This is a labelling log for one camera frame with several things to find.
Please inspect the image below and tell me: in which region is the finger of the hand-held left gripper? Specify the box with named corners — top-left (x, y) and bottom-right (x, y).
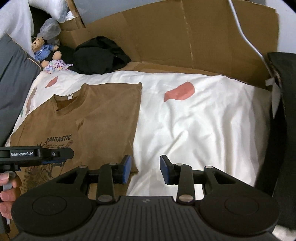
top-left (42, 148), bottom-right (75, 167)

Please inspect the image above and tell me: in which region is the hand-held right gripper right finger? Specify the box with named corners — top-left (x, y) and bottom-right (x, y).
top-left (159, 155), bottom-right (234, 204)

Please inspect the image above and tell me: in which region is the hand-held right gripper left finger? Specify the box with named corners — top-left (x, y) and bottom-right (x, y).
top-left (56, 155), bottom-right (133, 204)

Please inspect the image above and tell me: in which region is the brown t-shirt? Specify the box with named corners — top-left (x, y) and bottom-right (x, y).
top-left (10, 82), bottom-right (143, 200)

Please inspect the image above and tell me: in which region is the person's left hand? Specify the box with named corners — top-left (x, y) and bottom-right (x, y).
top-left (0, 173), bottom-right (22, 220)

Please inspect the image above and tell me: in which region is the white bear-print blanket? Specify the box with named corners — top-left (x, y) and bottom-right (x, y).
top-left (5, 70), bottom-right (273, 202)

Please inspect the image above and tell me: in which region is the grey cushion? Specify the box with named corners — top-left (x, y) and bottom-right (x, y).
top-left (0, 34), bottom-right (43, 147)

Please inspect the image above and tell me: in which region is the floral cloth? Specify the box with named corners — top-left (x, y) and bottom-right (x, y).
top-left (43, 59), bottom-right (74, 74)

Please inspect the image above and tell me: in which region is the teddy bear in blue shirt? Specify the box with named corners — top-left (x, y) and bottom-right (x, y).
top-left (31, 37), bottom-right (63, 67)

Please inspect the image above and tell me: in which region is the black clothing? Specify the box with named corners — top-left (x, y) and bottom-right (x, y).
top-left (73, 36), bottom-right (132, 75)

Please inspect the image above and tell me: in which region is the clear plastic bag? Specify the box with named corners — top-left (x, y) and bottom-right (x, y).
top-left (37, 18), bottom-right (62, 45)

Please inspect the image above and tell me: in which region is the white curtain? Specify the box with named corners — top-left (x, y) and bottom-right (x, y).
top-left (0, 0), bottom-right (35, 58)

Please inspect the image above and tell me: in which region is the white fabric tag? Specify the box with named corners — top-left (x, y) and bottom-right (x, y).
top-left (265, 77), bottom-right (282, 119)

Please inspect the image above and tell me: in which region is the black fabric case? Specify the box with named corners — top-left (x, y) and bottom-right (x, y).
top-left (253, 52), bottom-right (296, 232)

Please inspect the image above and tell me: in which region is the brown cardboard sheet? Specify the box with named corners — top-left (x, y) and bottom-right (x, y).
top-left (58, 0), bottom-right (280, 90)

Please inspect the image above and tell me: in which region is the white pillow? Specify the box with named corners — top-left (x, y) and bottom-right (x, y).
top-left (28, 0), bottom-right (68, 24)

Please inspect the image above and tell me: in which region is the white cable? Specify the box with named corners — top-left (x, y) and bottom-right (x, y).
top-left (228, 0), bottom-right (270, 70)

